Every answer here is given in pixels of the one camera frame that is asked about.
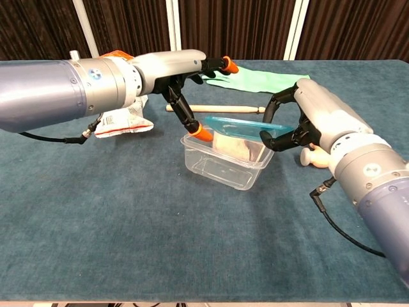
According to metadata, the white vertical post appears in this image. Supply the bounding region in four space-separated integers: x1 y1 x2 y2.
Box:
283 0 311 61
72 0 100 59
165 0 183 52

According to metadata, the orange cardboard carton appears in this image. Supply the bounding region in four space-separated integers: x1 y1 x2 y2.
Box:
98 49 135 62

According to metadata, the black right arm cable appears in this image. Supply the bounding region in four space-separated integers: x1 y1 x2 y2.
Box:
309 177 387 258

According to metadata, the wooden toy hammer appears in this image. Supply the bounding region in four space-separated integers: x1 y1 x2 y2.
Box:
300 143 332 169

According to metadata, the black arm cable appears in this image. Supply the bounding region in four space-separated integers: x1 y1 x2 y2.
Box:
309 177 387 258
19 113 105 145

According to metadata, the dark brown curtain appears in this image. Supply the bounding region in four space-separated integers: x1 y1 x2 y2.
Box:
0 0 409 62

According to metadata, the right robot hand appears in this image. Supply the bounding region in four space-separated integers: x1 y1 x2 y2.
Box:
259 78 374 153

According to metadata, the clear plastic container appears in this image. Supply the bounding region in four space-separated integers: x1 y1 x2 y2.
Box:
180 126 275 192

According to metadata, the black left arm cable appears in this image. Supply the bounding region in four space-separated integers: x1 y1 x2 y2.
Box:
19 113 105 145

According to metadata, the teal velvet table cloth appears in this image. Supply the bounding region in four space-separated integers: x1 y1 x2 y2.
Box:
0 59 409 303

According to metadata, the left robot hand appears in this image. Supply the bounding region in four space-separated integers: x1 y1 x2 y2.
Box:
132 49 240 143

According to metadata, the green rubber glove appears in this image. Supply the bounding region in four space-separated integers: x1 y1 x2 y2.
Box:
201 65 312 95

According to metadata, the wooden stick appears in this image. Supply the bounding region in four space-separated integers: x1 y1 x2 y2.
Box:
166 104 267 114

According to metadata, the white crumpled snack bag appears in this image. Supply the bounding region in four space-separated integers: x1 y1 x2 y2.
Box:
94 94 155 139

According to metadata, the transparent blue plastic lid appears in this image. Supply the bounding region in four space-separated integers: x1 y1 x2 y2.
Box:
204 115 295 142

